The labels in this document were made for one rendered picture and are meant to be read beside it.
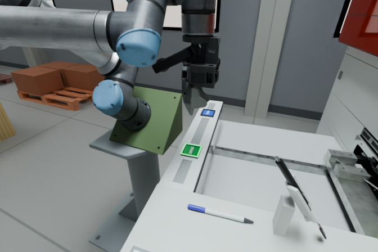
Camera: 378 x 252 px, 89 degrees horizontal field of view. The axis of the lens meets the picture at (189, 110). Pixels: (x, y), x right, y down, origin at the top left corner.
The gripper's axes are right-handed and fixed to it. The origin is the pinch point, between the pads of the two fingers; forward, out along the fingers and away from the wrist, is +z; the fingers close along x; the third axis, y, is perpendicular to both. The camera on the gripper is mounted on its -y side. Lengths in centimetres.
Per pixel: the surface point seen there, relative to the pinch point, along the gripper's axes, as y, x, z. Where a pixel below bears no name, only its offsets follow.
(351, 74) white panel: 59, 53, 0
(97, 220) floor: -75, 18, 111
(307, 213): 27.2, -20.2, 5.6
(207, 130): 3.4, 13.0, 14.6
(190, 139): -1.3, 6.2, 14.6
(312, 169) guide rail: 42, 17, 27
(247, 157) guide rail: 19.3, 17.1, 27.0
